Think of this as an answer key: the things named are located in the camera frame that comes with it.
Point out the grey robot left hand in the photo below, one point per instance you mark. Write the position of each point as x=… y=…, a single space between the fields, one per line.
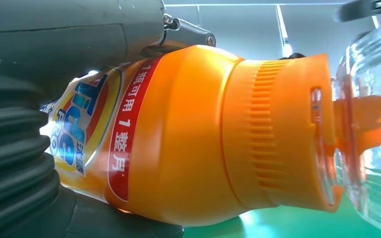
x=62 y=36

